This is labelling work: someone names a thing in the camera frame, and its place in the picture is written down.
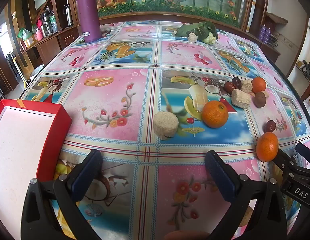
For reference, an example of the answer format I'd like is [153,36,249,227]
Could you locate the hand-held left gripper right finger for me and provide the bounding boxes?
[204,150,288,240]

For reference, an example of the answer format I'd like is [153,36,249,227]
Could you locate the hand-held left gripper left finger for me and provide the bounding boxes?
[20,149,103,240]

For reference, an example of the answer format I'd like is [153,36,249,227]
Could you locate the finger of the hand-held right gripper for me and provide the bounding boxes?
[272,149,299,175]
[296,143,310,161]

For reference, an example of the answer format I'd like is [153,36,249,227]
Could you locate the orange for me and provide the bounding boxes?
[202,100,229,128]
[252,77,267,94]
[256,132,279,162]

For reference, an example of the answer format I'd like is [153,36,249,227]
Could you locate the red cardboard box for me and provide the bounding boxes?
[0,99,72,233]

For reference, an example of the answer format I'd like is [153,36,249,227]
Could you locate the brown round fruit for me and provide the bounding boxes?
[254,92,267,108]

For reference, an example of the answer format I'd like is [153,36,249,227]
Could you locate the round beige cake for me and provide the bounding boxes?
[153,112,180,140]

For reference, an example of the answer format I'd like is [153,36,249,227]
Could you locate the beige cylinder chunk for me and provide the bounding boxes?
[231,89,252,109]
[241,79,253,93]

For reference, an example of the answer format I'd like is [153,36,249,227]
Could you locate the fruit print tablecloth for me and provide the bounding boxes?
[20,21,310,240]

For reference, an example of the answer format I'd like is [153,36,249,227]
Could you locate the white bucket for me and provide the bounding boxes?
[30,64,45,80]

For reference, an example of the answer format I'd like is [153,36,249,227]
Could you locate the brown wooden slab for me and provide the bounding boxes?
[266,12,288,25]

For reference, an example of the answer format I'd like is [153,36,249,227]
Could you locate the wooden display cabinet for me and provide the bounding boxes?
[10,0,283,73]

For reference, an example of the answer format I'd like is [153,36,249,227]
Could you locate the green leafy vegetable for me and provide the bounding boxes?
[175,21,219,45]

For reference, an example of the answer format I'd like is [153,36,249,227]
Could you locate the pink bottle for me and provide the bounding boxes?
[36,20,44,40]

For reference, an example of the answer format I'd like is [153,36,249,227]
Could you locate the green bag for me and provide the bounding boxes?
[18,28,33,40]

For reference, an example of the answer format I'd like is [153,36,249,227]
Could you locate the clear plastic bottle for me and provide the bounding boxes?
[49,15,58,33]

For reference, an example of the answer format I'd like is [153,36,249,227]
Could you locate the black steel thermos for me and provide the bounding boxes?
[42,10,52,37]

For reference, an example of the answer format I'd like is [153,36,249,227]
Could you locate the coiled cables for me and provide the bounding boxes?
[270,34,282,48]

